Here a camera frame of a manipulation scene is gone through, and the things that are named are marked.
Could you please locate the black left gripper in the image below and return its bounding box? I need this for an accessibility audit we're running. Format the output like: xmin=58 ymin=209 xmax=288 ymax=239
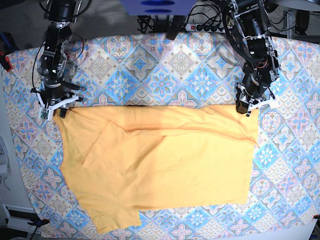
xmin=235 ymin=82 xmax=265 ymax=116

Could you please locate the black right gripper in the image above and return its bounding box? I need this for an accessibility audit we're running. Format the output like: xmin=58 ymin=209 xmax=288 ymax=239
xmin=41 ymin=82 xmax=73 ymax=118

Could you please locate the yellow T-shirt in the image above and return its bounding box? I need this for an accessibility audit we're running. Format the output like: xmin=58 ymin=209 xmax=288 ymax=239
xmin=53 ymin=104 xmax=259 ymax=234

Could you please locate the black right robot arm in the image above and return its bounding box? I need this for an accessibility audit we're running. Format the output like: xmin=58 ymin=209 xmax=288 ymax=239
xmin=31 ymin=0 xmax=246 ymax=123

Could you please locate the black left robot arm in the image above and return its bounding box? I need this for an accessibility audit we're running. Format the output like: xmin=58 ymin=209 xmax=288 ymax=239
xmin=222 ymin=0 xmax=281 ymax=117

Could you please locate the patterned blue tile tablecloth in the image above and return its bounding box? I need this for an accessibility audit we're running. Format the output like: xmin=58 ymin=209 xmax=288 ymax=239
xmin=0 ymin=33 xmax=320 ymax=240

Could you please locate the white power strip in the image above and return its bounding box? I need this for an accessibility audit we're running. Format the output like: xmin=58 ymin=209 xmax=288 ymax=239
xmin=185 ymin=23 xmax=225 ymax=33

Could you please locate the black red table clamp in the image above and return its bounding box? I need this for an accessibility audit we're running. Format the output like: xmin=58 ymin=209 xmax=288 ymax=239
xmin=0 ymin=32 xmax=17 ymax=72

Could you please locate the black clamp bottom left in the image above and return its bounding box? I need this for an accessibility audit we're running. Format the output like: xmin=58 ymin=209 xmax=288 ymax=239
xmin=27 ymin=217 xmax=50 ymax=228

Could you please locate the blue base panel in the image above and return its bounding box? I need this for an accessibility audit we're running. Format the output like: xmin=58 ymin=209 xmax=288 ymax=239
xmin=120 ymin=0 xmax=196 ymax=16

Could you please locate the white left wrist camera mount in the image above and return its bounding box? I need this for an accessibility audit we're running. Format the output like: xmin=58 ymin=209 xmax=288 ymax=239
xmin=235 ymin=82 xmax=278 ymax=114

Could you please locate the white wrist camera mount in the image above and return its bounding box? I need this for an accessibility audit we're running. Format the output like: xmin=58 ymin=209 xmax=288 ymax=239
xmin=235 ymin=82 xmax=278 ymax=114
xmin=30 ymin=88 xmax=84 ymax=121

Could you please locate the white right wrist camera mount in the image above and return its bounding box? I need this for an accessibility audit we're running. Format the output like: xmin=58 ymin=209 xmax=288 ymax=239
xmin=30 ymin=88 xmax=84 ymax=121

